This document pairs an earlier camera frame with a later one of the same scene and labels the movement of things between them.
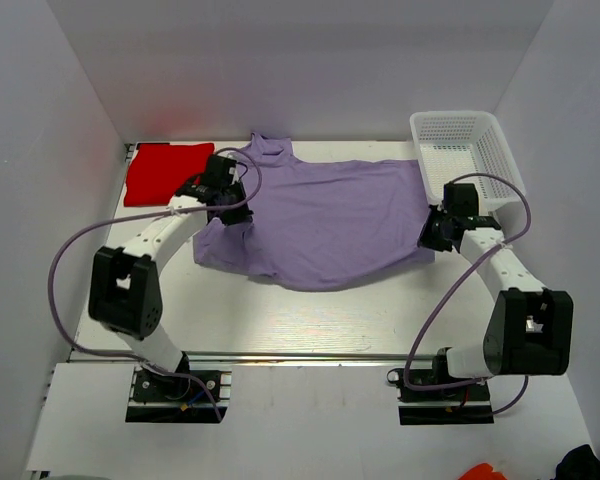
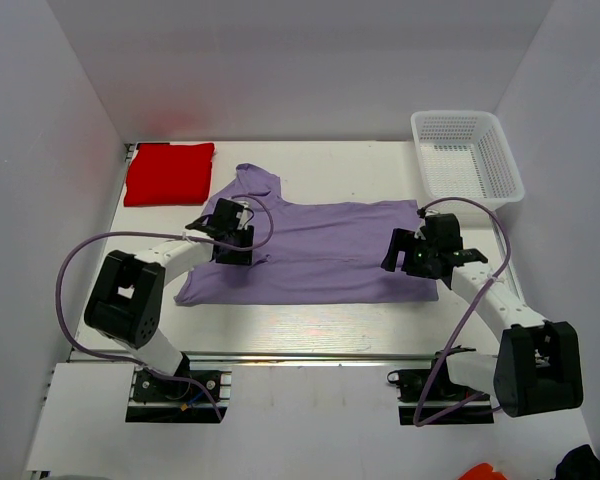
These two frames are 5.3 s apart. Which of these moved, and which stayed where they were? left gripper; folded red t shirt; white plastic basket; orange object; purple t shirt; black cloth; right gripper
Moved: purple t shirt; left gripper; right gripper
Stayed: white plastic basket; orange object; folded red t shirt; black cloth
